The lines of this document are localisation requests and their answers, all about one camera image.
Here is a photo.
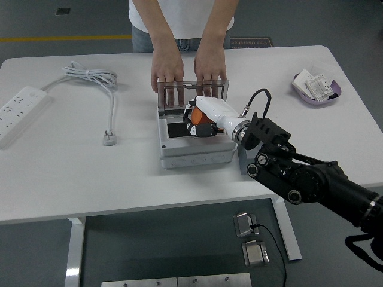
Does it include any person's right hand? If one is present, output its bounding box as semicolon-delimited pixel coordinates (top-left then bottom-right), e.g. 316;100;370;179
151;47;185;108

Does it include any person's left hand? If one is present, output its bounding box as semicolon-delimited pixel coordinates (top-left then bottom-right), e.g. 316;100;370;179
193;47;227;99

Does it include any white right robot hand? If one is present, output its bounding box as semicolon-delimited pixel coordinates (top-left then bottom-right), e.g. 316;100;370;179
182;96;251;139

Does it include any orange cylindrical battery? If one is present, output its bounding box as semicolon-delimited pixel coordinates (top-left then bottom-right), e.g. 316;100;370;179
191;106;226;132

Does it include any smoky transparent box lid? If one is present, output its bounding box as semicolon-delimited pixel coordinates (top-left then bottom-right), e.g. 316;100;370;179
157;79;230;116

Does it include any grey plastic electrical box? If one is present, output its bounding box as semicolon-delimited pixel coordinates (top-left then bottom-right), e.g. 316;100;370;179
157;106;237;170

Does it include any grey block battery stand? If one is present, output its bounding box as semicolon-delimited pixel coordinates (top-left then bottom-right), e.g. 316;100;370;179
238;142;260;175

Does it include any metal floor socket box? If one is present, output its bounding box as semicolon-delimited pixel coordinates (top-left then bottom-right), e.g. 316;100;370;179
241;240;270;267
233;211;260;238

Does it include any dark floor sign mat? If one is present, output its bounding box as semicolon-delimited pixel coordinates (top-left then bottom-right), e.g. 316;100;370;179
229;37;275;49

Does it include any person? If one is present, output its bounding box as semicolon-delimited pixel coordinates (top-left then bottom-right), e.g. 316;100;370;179
129;0;236;53

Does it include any white cardboard packet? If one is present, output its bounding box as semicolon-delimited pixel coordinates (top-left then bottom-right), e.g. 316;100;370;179
292;68;312;96

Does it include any clear plastic bag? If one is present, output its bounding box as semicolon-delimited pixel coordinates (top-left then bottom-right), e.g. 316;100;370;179
309;61;338;80

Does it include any purple plastic tray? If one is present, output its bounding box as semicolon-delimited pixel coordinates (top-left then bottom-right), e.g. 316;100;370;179
291;71;344;108

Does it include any white table leg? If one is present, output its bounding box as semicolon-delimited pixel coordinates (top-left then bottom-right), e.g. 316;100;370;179
272;196;303;262
65;217;87;287

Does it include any white power strip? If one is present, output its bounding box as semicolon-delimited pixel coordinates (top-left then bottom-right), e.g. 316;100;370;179
0;86;52;150

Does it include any white power cord with plug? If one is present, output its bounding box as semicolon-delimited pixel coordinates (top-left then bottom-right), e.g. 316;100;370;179
40;61;119;146

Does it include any white wall socket panel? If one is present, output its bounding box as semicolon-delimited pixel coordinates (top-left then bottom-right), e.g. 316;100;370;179
305;74;333;101

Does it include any black floor cable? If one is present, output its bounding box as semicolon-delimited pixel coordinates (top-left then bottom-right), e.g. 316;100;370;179
251;224;287;287

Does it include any grey metal base plate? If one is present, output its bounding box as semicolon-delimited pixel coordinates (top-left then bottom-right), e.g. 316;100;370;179
101;276;178;287
177;272;253;287

